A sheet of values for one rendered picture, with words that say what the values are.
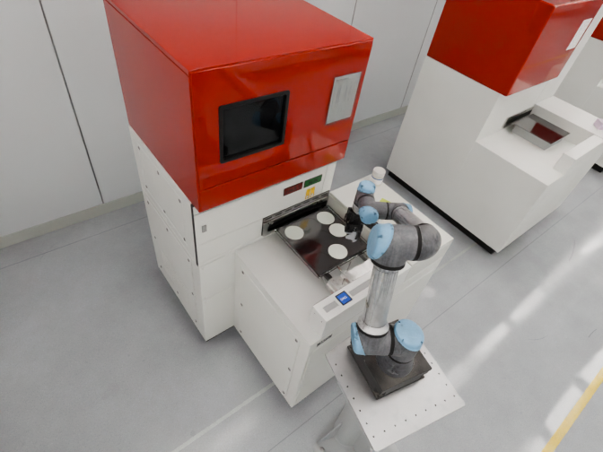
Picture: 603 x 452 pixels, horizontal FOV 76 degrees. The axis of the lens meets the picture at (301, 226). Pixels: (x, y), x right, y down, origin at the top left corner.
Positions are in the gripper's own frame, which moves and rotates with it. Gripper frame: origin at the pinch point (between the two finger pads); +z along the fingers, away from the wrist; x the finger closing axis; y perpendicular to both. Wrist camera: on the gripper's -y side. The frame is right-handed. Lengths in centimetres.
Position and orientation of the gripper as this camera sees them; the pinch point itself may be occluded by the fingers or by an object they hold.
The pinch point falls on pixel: (354, 239)
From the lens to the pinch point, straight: 193.0
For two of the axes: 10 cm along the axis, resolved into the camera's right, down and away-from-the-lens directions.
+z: -1.2, 6.9, 7.1
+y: -9.9, -0.9, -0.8
